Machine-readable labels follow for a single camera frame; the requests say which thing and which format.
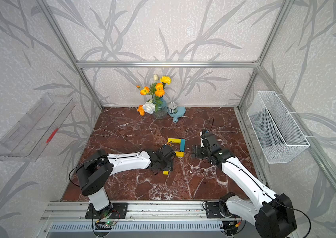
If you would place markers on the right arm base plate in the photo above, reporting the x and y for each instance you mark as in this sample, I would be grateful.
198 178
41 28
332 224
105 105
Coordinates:
216 210

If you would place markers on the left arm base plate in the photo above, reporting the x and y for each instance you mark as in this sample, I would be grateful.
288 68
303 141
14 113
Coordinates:
115 210

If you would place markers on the aluminium cage frame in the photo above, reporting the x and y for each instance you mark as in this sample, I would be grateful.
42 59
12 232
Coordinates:
324 163

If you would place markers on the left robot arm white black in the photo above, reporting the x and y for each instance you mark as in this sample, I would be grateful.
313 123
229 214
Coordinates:
93 174

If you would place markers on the silver metal can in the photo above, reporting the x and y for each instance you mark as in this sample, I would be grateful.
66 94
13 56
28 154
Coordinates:
172 107

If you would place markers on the aluminium front rail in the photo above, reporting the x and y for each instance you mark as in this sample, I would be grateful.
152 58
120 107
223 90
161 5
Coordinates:
138 210

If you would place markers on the blue glass vase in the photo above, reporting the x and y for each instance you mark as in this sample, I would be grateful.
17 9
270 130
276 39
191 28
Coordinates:
160 108

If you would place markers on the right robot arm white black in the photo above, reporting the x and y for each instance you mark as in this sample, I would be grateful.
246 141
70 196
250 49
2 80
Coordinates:
270 213

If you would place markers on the artificial flower bouquet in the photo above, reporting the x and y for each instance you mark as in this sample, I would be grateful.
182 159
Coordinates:
155 90

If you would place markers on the clear plastic wall shelf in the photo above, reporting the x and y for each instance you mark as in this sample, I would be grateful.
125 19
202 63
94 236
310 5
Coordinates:
26 141

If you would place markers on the right controller circuit board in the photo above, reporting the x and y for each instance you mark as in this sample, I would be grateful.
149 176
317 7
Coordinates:
231 228

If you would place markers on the large yellow-green wooden block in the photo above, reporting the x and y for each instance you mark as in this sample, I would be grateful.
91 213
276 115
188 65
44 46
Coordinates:
174 140

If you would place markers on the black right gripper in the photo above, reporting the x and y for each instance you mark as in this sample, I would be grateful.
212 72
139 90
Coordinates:
196 148

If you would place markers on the white wire mesh basket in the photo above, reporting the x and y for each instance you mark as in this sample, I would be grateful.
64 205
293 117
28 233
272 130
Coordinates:
278 134

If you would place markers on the light blue ceramic dish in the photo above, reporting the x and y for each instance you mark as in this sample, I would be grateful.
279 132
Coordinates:
180 111

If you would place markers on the teal wooden block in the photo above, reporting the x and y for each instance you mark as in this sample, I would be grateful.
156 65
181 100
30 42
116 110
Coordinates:
182 145

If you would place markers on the red clip in shelf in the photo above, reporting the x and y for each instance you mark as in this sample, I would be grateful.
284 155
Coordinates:
52 135

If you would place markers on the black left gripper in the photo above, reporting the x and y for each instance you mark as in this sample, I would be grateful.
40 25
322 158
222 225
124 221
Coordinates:
169 167

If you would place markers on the long yellow wooden block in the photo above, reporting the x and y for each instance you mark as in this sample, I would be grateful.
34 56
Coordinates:
179 154

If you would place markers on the left controller circuit board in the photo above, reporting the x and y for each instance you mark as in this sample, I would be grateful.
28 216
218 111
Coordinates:
105 225

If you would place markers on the controller circuit board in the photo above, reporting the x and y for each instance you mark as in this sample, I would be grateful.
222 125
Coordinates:
231 228
105 225

